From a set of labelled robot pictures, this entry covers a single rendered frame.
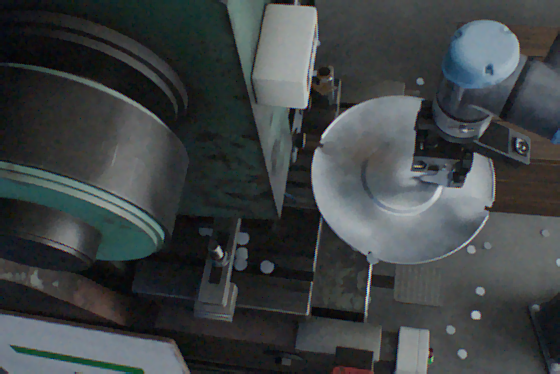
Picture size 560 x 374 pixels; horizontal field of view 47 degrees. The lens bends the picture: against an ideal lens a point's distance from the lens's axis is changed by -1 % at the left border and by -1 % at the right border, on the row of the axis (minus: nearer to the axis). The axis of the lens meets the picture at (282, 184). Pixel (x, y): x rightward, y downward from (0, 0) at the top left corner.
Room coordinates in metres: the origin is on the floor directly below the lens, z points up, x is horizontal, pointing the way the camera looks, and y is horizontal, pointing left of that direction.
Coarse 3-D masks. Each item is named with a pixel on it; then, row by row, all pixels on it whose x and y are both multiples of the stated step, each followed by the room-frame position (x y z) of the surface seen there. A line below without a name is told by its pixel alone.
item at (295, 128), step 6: (294, 108) 0.44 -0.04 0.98; (300, 108) 0.46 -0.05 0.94; (306, 108) 0.46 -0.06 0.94; (294, 114) 0.43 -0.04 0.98; (300, 114) 0.46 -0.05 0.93; (294, 120) 0.43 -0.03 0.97; (300, 120) 0.46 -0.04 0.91; (294, 126) 0.42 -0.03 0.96; (300, 126) 0.45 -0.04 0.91; (294, 132) 0.42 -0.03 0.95; (300, 132) 0.43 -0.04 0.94; (294, 138) 0.41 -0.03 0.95; (300, 138) 0.41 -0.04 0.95; (294, 144) 0.40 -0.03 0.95; (300, 144) 0.40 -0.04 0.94; (294, 150) 0.40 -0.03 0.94; (294, 156) 0.40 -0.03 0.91
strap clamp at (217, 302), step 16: (224, 224) 0.38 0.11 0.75; (224, 240) 0.36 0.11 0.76; (208, 256) 0.34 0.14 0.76; (224, 256) 0.33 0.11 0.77; (208, 272) 0.31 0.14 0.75; (224, 272) 0.30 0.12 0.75; (208, 288) 0.28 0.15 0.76; (224, 288) 0.28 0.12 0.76; (208, 304) 0.26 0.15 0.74; (224, 304) 0.26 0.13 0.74; (224, 320) 0.24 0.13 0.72
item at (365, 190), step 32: (384, 96) 0.54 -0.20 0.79; (352, 128) 0.49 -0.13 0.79; (384, 128) 0.48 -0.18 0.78; (320, 160) 0.45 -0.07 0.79; (352, 160) 0.44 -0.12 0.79; (384, 160) 0.42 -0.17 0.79; (480, 160) 0.39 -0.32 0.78; (320, 192) 0.39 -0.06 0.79; (352, 192) 0.38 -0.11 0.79; (384, 192) 0.37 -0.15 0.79; (416, 192) 0.36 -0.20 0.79; (448, 192) 0.35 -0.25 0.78; (480, 192) 0.34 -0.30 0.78; (352, 224) 0.33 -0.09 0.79; (384, 224) 0.32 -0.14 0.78; (416, 224) 0.31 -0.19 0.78; (448, 224) 0.30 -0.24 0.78; (480, 224) 0.29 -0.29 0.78; (384, 256) 0.27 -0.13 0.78; (416, 256) 0.26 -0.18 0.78
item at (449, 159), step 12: (420, 108) 0.40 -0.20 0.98; (420, 120) 0.38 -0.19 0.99; (432, 120) 0.37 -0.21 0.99; (420, 132) 0.39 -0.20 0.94; (432, 132) 0.37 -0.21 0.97; (444, 132) 0.35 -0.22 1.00; (480, 132) 0.34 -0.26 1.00; (420, 144) 0.37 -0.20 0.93; (432, 144) 0.36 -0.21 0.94; (444, 144) 0.36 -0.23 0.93; (456, 144) 0.36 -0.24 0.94; (420, 156) 0.35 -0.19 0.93; (432, 156) 0.35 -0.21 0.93; (444, 156) 0.35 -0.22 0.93; (456, 156) 0.34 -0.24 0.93; (468, 156) 0.34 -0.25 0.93; (420, 168) 0.35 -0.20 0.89; (432, 168) 0.35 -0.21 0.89; (444, 168) 0.34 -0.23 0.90; (456, 168) 0.34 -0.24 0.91; (468, 168) 0.33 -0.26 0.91
